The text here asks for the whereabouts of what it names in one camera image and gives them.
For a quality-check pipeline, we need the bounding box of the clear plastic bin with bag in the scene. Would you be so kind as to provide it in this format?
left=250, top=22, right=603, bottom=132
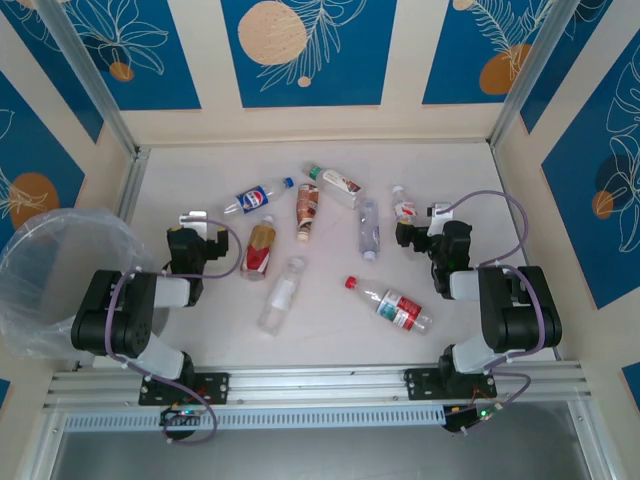
left=0, top=207, right=157, bottom=359

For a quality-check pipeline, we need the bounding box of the grey slotted cable duct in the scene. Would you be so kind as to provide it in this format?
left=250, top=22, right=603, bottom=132
left=63, top=405, right=447, bottom=432

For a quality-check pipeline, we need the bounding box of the green cap milk tea bottle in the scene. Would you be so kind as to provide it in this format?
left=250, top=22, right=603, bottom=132
left=305, top=163, right=362, bottom=210

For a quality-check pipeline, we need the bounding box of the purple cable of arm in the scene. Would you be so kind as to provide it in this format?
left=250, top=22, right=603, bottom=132
left=106, top=219, right=245, bottom=446
left=446, top=190, right=547, bottom=409

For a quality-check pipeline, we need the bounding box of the blue label cola bottle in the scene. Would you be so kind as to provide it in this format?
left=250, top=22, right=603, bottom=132
left=222, top=177, right=295, bottom=217

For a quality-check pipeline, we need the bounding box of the clear white label bottle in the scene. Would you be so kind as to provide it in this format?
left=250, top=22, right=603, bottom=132
left=257, top=256, right=306, bottom=337

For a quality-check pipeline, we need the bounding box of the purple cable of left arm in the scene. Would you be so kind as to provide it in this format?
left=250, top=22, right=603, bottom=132
left=106, top=219, right=245, bottom=446

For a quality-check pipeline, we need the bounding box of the aluminium frame post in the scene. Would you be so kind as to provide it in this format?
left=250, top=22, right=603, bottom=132
left=34, top=0, right=151, bottom=161
left=489, top=0, right=591, bottom=149

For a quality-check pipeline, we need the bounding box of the brown label drink bottle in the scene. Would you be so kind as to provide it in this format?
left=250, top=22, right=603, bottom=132
left=295, top=182, right=321, bottom=244

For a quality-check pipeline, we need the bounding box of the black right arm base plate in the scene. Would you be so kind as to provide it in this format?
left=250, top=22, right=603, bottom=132
left=403, top=367, right=499, bottom=401

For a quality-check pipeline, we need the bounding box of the red cap water bottle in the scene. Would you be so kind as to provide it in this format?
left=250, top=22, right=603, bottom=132
left=344, top=274, right=435, bottom=336

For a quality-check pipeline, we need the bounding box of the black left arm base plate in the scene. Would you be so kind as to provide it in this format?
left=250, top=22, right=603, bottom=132
left=138, top=370, right=231, bottom=407

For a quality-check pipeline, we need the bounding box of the aluminium table side rail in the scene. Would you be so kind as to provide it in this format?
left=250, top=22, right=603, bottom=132
left=118, top=148, right=150, bottom=226

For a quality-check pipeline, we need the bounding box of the clear pale label water bottle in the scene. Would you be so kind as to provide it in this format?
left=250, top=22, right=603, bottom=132
left=357, top=198, right=381, bottom=262

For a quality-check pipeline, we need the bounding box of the red gold label tea bottle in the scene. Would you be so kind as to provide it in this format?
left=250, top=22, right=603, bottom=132
left=240, top=214, right=278, bottom=282

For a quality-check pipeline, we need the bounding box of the aluminium mounting rail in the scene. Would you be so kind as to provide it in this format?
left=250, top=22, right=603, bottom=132
left=42, top=362, right=594, bottom=411

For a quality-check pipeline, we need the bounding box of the small red label water bottle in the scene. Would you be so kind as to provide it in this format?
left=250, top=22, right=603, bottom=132
left=391, top=185, right=419, bottom=225

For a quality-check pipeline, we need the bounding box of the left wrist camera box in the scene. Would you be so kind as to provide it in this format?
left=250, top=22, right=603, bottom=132
left=178, top=211, right=209, bottom=232

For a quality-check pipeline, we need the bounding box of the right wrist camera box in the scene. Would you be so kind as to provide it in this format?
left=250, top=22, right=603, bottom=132
left=428, top=201, right=455, bottom=224

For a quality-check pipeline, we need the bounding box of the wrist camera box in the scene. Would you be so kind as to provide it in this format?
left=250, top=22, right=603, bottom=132
left=428, top=201, right=455, bottom=224
left=178, top=211, right=209, bottom=232

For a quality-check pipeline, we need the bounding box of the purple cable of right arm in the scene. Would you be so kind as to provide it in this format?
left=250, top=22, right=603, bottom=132
left=446, top=190, right=547, bottom=409

